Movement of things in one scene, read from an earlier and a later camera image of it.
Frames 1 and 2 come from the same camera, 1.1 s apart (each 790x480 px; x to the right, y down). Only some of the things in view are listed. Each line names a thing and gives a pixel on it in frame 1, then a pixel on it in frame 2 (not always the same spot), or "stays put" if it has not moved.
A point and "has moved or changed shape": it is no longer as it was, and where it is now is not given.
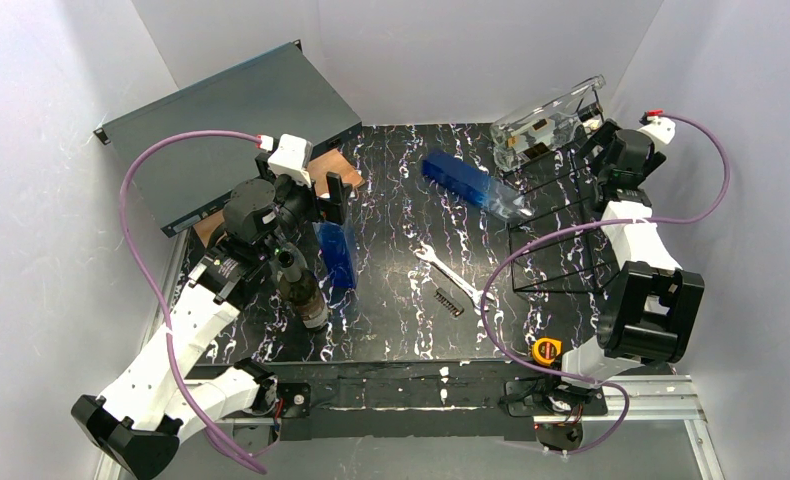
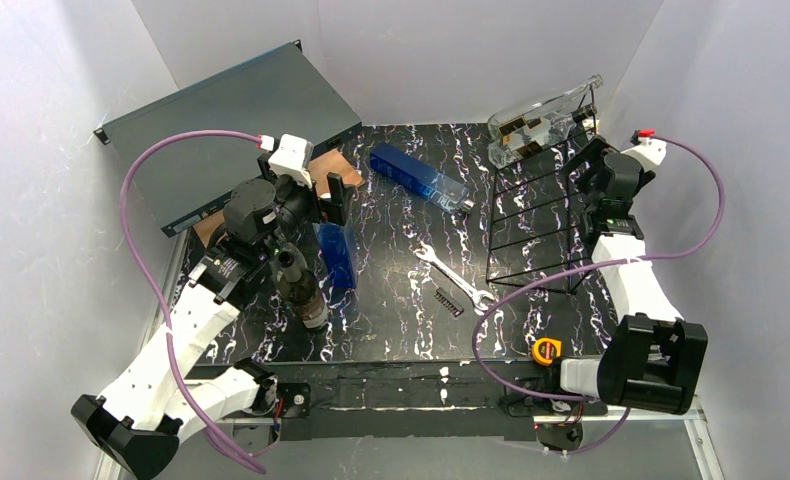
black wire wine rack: [559, 233] has moved or changed shape
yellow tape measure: [546, 349] stays put
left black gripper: [336, 199] stays put
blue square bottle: [481, 189] → [420, 178]
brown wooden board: [318, 170] stays put
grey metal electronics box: [280, 92] stays put
